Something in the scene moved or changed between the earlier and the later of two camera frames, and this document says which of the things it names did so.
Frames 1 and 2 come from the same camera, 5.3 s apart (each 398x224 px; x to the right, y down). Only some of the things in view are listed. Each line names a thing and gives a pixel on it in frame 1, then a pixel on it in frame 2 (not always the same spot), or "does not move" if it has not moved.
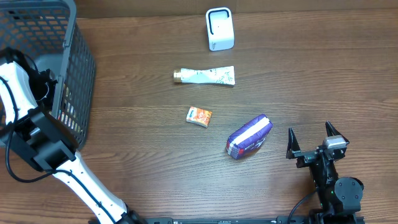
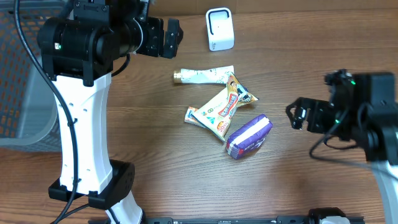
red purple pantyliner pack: x=249 y=137 does not move
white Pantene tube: x=221 y=75 does not move
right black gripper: x=305 y=157 → x=315 y=109
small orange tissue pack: x=199 y=116 does not move
